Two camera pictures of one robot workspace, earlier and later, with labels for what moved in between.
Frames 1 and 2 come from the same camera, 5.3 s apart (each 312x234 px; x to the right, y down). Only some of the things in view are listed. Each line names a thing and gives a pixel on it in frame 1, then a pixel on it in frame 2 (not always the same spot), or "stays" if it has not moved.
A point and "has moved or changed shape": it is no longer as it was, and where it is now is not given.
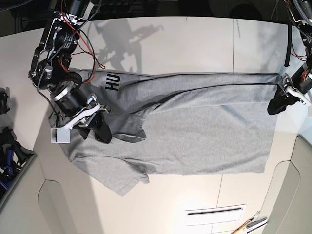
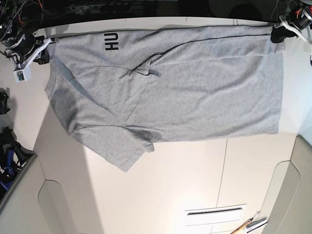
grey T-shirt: (179, 124) has moved or changed shape
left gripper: (71, 101) → (26, 52)
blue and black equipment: (13, 156) stays
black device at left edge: (4, 95) stays
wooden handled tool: (239, 229) stays
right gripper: (300, 83) → (300, 19)
